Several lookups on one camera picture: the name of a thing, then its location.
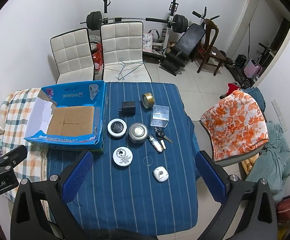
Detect white earbud case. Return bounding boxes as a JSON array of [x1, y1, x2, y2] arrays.
[[153, 166, 169, 183]]

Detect white round labelled tin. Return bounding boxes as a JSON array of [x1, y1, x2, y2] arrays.
[[112, 147, 133, 167]]

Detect space print lighter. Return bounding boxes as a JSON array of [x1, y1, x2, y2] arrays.
[[148, 134, 165, 154]]

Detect white tin black lid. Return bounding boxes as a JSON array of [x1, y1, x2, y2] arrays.
[[107, 118, 127, 138]]

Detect black car key bunch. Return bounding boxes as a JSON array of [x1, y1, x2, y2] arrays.
[[154, 127, 173, 143]]

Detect silver round metal tin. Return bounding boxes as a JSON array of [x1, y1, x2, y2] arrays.
[[128, 122, 148, 144]]

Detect clear plastic box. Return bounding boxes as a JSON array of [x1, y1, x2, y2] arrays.
[[150, 105, 170, 128]]

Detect black usb charger block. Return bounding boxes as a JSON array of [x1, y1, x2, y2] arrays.
[[118, 101, 136, 115]]

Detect gold tape roll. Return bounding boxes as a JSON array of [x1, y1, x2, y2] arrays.
[[142, 93, 155, 109]]

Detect plaid checkered cloth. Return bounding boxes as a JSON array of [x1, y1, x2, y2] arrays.
[[0, 88, 48, 182]]

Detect teal blanket pile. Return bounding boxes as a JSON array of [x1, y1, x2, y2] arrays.
[[245, 87, 290, 203]]

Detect blue striped tablecloth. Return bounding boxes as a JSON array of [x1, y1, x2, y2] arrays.
[[45, 81, 201, 237]]

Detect blue milk carton box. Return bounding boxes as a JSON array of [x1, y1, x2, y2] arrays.
[[24, 80, 107, 151]]

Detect red cloth item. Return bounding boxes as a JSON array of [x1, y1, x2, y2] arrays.
[[219, 82, 241, 99]]

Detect left white padded chair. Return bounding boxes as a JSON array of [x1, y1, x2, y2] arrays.
[[50, 28, 94, 84]]

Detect white padded chair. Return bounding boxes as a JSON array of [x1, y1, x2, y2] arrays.
[[100, 21, 152, 82], [50, 28, 94, 84]]

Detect brown wooden chair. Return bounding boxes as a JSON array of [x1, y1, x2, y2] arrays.
[[192, 19, 227, 76]]

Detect black weight bench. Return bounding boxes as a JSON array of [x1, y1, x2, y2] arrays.
[[160, 23, 205, 76]]

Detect red plastic bag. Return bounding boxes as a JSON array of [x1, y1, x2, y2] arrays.
[[92, 43, 103, 71]]

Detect right white padded chair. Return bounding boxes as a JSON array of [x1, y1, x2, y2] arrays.
[[100, 21, 152, 82]]

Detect floral gift bag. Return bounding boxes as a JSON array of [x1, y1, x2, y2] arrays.
[[142, 33, 153, 53]]

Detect wire clothes hangers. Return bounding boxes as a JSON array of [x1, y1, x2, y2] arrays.
[[103, 57, 145, 81]]

